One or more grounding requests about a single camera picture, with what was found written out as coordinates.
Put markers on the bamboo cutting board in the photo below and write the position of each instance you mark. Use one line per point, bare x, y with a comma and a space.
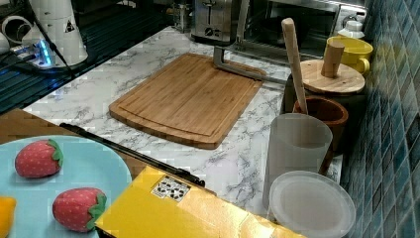
189, 101

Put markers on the yellow mug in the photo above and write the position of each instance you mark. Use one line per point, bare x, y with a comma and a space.
356, 53

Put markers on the brown wooden mortar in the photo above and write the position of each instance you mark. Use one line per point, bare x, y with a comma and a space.
335, 116

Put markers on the white bottle cap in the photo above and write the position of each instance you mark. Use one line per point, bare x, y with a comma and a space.
353, 29

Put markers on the upper plush strawberry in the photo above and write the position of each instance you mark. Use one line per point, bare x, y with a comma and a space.
39, 159

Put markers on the frosted plastic cup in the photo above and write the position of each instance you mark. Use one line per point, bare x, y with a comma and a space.
297, 142

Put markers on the lower plush strawberry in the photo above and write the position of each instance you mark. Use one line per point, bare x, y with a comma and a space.
78, 209

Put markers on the plush strawberry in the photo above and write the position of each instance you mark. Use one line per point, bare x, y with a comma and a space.
39, 159
78, 209

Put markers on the white ring part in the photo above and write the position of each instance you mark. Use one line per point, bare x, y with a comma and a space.
14, 28

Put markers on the frosted plastic lid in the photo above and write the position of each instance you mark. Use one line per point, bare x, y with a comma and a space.
311, 205

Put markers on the yellow cardboard box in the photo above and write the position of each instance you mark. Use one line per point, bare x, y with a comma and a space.
156, 205

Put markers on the stainless steel toaster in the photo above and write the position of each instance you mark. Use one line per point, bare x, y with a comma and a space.
215, 20

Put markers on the wooden lid with knob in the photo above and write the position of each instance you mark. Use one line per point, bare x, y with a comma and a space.
329, 76

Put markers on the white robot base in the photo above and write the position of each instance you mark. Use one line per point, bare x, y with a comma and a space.
57, 41

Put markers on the black rod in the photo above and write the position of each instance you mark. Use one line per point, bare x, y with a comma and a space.
138, 156

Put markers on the yellow plush fruit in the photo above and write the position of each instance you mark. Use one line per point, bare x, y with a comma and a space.
7, 213

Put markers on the silver toaster oven body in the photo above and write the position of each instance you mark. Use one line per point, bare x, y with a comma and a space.
260, 34

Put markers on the wooden pestle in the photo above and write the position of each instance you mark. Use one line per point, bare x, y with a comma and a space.
290, 40

